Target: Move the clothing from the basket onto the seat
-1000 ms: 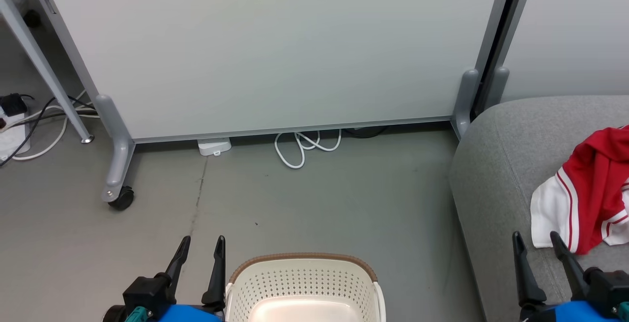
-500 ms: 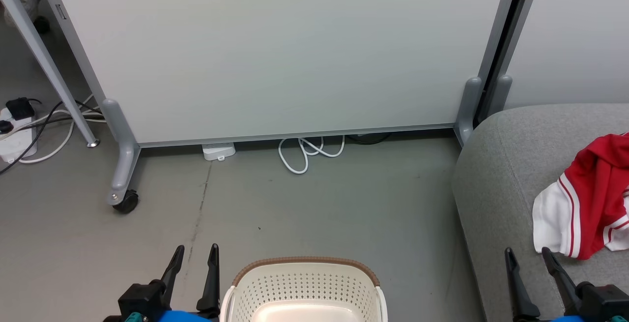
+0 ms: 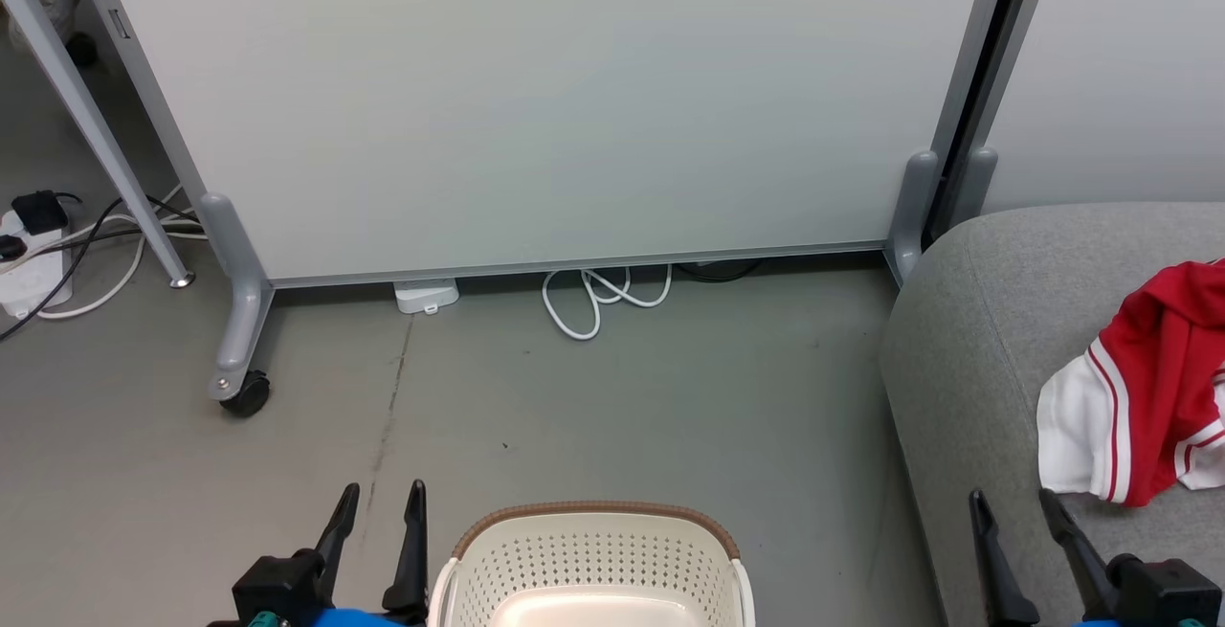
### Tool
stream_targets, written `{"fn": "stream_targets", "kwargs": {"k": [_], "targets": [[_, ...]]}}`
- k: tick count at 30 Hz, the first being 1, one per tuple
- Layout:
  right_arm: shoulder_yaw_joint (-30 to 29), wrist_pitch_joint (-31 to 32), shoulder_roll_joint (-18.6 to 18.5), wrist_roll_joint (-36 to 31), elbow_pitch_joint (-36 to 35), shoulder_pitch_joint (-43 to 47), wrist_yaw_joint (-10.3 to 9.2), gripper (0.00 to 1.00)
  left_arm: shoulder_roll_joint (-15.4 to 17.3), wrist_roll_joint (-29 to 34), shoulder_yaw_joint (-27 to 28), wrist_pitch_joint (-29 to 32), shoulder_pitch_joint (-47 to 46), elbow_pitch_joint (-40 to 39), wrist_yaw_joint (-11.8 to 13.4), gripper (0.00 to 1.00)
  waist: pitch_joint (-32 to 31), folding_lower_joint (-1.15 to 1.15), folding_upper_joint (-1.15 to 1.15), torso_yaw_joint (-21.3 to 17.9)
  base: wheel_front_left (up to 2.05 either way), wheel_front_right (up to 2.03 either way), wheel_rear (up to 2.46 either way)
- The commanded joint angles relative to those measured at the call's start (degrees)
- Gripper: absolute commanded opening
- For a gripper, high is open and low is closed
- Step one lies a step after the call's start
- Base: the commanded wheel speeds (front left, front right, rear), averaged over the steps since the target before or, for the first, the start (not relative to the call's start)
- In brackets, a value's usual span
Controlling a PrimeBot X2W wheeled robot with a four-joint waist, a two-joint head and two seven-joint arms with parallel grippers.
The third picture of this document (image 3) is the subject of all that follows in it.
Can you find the black caster wheel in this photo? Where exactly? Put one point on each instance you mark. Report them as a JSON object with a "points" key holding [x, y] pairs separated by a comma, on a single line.
{"points": [[247, 394]]}

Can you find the white basket with brown rim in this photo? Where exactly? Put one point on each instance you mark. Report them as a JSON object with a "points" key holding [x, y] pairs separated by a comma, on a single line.
{"points": [[593, 550]]}

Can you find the narrow white partition board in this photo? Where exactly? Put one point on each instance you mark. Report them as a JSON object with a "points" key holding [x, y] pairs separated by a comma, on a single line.
{"points": [[1129, 62]]}

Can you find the red white striped jersey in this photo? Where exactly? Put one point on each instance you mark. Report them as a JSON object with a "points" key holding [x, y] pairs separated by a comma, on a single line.
{"points": [[1158, 369]]}

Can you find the wide white partition board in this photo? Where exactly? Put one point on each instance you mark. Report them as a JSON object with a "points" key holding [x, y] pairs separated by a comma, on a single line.
{"points": [[536, 91]]}

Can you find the white power strip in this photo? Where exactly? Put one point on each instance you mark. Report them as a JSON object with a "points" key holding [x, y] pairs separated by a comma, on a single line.
{"points": [[33, 278]]}

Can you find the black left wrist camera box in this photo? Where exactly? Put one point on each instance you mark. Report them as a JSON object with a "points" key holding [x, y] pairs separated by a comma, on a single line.
{"points": [[278, 589]]}

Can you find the grey metal table leg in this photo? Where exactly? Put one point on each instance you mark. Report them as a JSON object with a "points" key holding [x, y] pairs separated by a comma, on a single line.
{"points": [[96, 139]]}

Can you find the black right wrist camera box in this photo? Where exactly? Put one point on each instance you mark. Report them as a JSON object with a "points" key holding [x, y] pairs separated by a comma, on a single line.
{"points": [[1168, 593]]}

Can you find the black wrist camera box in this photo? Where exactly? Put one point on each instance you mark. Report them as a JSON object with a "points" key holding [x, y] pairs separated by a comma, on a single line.
{"points": [[1168, 593], [278, 589]]}

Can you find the grey fabric sofa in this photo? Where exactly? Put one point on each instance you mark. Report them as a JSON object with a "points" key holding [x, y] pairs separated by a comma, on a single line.
{"points": [[976, 369]]}

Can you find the small dark round object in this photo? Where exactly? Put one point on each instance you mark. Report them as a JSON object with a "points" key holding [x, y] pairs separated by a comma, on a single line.
{"points": [[80, 50]]}

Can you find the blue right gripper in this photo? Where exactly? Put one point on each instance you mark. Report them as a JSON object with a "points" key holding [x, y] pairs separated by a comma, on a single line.
{"points": [[1099, 623]]}

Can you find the small white plastic box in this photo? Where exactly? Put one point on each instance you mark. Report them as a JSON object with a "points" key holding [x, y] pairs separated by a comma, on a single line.
{"points": [[427, 296]]}

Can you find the black plug adapter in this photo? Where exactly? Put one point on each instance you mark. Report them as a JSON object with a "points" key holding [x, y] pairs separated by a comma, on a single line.
{"points": [[40, 212]]}

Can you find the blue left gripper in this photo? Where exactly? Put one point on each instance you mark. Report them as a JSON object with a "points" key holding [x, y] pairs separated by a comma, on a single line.
{"points": [[354, 618]]}

